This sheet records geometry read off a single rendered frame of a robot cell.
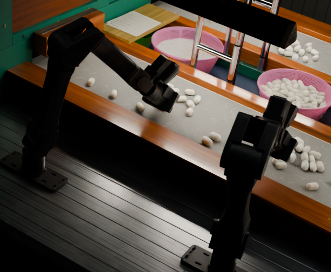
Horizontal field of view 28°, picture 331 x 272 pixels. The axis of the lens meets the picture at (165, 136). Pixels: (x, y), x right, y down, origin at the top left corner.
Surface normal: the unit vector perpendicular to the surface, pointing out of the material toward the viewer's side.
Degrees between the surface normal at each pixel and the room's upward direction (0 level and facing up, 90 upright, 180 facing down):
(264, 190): 0
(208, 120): 0
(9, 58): 90
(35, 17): 90
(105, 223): 0
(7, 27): 90
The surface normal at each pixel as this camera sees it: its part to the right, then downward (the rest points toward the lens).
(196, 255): 0.13, -0.82
